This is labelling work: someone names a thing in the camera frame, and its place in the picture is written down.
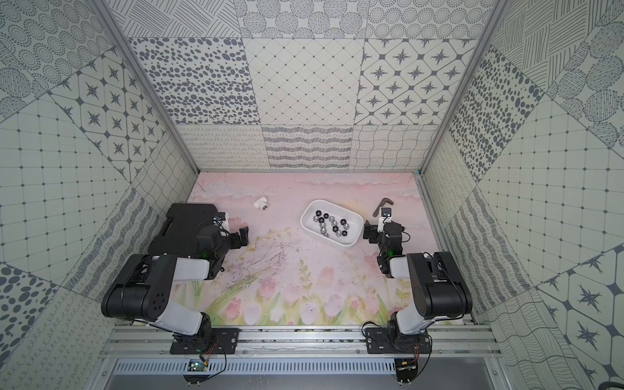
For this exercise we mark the white slotted cable duct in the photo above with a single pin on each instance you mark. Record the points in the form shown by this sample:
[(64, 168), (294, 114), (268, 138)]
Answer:
[(257, 366)]

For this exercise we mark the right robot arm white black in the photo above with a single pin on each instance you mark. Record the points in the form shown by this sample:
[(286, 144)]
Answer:
[(438, 288)]

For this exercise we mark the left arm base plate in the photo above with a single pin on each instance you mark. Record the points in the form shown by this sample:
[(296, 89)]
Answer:
[(204, 341)]

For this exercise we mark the aluminium mounting rail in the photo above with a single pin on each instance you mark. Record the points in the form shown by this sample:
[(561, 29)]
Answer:
[(305, 341)]

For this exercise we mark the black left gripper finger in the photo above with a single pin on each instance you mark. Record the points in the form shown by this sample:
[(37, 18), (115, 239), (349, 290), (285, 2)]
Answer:
[(243, 233), (237, 242)]

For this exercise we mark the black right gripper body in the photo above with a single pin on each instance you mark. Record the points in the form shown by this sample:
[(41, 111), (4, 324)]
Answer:
[(382, 247)]

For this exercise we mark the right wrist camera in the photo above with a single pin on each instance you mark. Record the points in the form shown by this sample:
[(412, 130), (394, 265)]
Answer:
[(385, 217)]

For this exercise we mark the dark hex allen key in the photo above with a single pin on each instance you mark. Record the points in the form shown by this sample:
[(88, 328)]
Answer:
[(384, 202)]

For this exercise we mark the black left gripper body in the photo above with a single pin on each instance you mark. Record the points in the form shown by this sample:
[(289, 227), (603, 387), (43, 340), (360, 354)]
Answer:
[(235, 238)]

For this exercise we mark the white pipe tee fitting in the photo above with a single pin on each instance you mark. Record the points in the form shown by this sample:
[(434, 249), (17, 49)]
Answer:
[(261, 203)]

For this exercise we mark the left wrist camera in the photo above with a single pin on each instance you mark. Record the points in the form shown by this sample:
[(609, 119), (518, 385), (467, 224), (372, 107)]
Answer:
[(220, 219)]

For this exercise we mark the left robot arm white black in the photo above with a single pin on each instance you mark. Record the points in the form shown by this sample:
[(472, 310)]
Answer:
[(142, 290)]

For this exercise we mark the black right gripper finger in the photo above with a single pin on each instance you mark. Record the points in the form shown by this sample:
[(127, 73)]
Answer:
[(370, 227), (370, 236)]

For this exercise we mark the white storage box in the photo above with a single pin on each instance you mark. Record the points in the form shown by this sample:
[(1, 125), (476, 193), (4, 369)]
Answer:
[(355, 221)]

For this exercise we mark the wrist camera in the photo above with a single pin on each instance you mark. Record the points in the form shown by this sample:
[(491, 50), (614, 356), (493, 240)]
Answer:
[(385, 217), (220, 219)]

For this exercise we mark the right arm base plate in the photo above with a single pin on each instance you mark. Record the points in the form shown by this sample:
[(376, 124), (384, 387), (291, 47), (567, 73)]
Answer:
[(398, 340)]

